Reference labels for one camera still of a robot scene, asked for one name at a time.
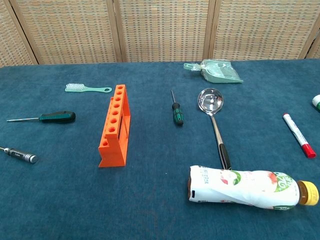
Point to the small green-black striped screwdriver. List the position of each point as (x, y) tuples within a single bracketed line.
[(178, 116)]

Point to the orange plastic tool rack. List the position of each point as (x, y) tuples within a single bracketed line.
[(112, 155)]

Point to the mint green wrapped dustpan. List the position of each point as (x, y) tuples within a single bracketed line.
[(217, 75)]

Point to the woven wooden folding screen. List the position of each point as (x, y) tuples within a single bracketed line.
[(162, 30)]

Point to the mint green brush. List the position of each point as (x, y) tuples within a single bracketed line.
[(75, 87)]

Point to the tea bottle with yellow cap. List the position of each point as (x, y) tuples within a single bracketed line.
[(237, 187)]

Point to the blue carpet table cover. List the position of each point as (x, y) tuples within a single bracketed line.
[(62, 200)]

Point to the white marker with red cap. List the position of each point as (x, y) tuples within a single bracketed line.
[(297, 133)]

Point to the small white green bottle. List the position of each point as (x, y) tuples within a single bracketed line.
[(317, 102)]

